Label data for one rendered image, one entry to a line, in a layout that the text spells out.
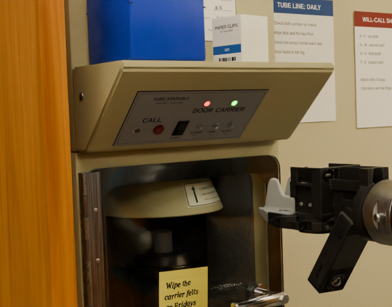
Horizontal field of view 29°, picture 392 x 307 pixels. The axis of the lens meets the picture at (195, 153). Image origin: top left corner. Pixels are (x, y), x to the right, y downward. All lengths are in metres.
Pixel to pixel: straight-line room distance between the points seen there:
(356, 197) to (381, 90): 1.03
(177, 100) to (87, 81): 0.10
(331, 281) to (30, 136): 0.40
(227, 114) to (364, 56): 0.95
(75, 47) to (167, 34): 0.12
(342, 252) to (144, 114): 0.29
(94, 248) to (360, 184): 0.32
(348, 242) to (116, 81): 0.34
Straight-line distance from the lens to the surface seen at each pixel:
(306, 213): 0.95
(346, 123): 1.82
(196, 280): 1.01
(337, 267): 0.95
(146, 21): 0.84
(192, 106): 0.91
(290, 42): 1.71
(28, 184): 0.84
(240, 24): 0.95
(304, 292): 1.77
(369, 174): 0.90
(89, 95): 0.87
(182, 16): 0.87
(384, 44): 1.93
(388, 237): 0.87
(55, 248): 0.81
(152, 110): 0.88
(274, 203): 1.01
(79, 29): 0.92
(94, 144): 0.88
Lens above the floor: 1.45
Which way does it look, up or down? 3 degrees down
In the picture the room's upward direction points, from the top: 2 degrees counter-clockwise
